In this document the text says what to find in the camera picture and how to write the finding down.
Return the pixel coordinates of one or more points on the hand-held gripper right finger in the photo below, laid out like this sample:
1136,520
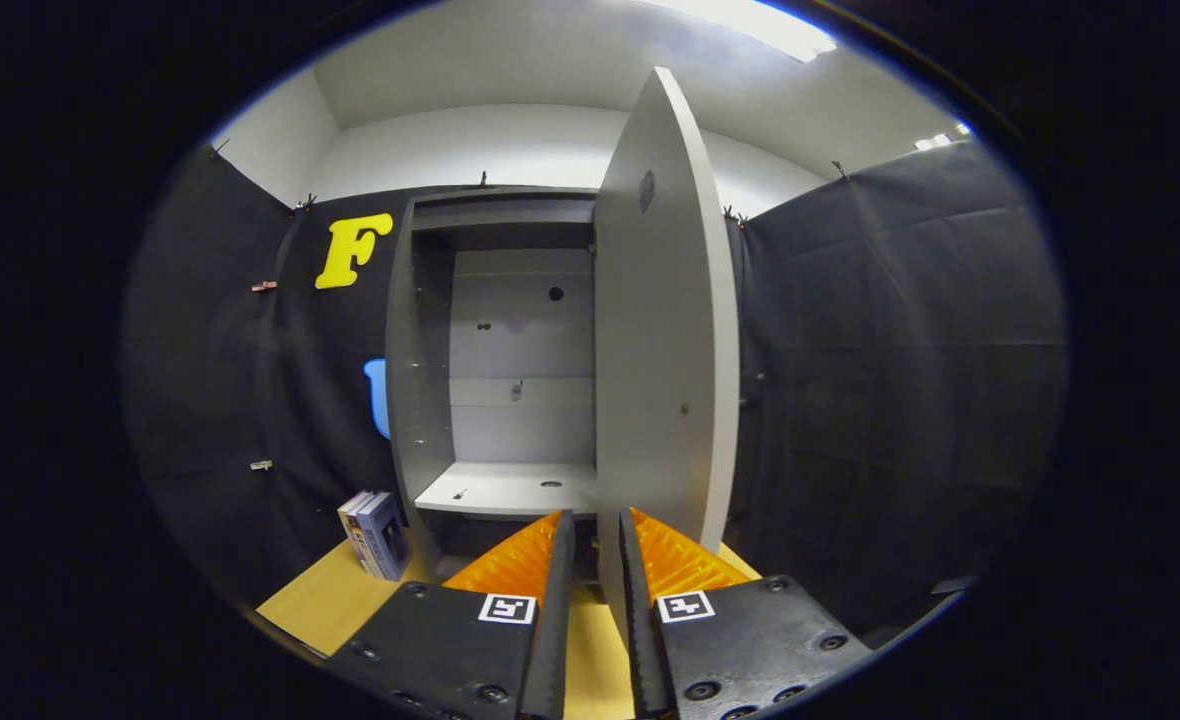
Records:
645,650

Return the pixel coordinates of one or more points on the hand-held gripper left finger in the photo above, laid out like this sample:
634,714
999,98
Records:
550,640

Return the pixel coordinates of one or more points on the grey shoe cabinet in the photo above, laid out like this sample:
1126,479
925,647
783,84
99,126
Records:
510,350

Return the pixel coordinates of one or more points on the blue-grey book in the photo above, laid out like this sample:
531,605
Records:
388,540

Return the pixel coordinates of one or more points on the black backdrop cloth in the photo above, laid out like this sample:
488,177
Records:
900,380

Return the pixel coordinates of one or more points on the ceiling light panel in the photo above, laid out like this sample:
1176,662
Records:
942,137
770,28

